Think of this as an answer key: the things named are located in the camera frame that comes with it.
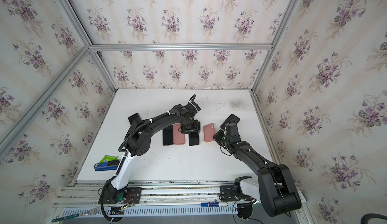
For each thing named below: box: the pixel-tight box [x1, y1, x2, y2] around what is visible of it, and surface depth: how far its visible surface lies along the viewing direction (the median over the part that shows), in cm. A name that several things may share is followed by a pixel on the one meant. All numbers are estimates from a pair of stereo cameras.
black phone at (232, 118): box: [220, 114, 241, 130], surface depth 106 cm
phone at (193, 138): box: [188, 131, 200, 146], surface depth 92 cm
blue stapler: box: [93, 159, 120, 172], surface depth 81 cm
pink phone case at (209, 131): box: [203, 123, 216, 143], surface depth 95 cm
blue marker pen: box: [200, 201, 229, 208], surface depth 72 cm
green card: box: [99, 154, 119, 163], surface depth 85 cm
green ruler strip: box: [51, 213, 80, 223], surface depth 69 cm
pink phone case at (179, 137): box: [173, 123, 186, 145], surface depth 94 cm
